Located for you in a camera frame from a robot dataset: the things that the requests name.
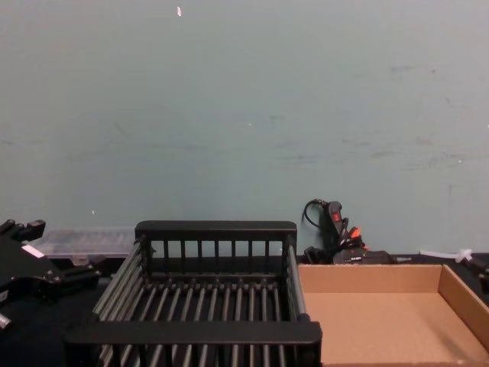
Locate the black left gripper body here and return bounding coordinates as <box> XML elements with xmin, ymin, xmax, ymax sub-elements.
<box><xmin>0</xmin><ymin>232</ymin><xmax>60</xmax><ymax>307</ymax></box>

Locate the small white three-armed plastic piece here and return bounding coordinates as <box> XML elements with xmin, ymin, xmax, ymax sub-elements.
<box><xmin>419</xmin><ymin>248</ymin><xmax>475</xmax><ymax>265</ymax></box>

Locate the clear plastic case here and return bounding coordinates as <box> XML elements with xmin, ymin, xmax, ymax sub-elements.
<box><xmin>25</xmin><ymin>225</ymin><xmax>135</xmax><ymax>265</ymax></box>

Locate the black table cloth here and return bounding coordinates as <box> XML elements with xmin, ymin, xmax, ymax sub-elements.
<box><xmin>0</xmin><ymin>250</ymin><xmax>489</xmax><ymax>367</ymax></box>

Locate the shallow brown cardboard tray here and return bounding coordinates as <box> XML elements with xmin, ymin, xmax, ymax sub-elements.
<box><xmin>296</xmin><ymin>263</ymin><xmax>489</xmax><ymax>367</ymax></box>

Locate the black rack with steel bars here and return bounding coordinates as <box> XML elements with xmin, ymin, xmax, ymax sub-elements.
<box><xmin>63</xmin><ymin>219</ymin><xmax>324</xmax><ymax>367</ymax></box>

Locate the black corded tool red switch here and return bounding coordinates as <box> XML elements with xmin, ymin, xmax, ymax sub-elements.
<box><xmin>303</xmin><ymin>198</ymin><xmax>395</xmax><ymax>266</ymax></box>

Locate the plain pale wall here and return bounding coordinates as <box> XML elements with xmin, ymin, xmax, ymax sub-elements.
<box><xmin>0</xmin><ymin>0</ymin><xmax>489</xmax><ymax>258</ymax></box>

